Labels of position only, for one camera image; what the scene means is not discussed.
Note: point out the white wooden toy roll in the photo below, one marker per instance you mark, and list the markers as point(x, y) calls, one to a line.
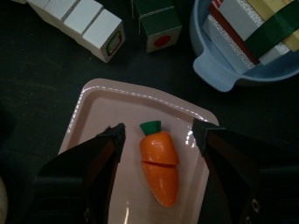
point(89, 26)

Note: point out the yellow toy sushi green band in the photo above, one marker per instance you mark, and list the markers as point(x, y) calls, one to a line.
point(272, 32)

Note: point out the pink plastic tray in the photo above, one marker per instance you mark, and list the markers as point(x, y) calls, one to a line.
point(116, 116)

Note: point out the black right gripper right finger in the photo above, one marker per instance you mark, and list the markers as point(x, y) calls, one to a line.
point(240, 175)

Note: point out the grey red layered toy block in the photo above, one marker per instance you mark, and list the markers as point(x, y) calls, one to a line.
point(237, 20)

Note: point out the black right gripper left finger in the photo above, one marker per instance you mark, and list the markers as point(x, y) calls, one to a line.
point(77, 175)

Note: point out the orange toy carrot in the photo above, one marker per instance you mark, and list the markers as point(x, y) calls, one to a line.
point(159, 175)

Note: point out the blue toy bowl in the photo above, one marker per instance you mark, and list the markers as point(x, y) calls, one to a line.
point(213, 70)

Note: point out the green toy roll red centre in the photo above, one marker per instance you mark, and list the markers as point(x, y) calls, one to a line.
point(155, 17)

